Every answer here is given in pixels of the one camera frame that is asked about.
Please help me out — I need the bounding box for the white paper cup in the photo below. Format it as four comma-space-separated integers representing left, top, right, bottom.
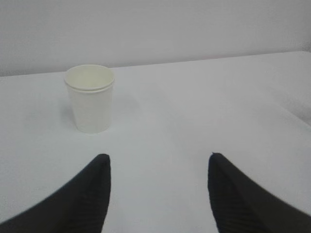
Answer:
64, 65, 115, 133

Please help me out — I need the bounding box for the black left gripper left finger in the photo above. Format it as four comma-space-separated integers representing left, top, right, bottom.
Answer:
0, 154, 111, 233

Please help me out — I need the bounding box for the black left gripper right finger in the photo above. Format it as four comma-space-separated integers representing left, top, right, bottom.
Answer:
207, 153, 311, 233

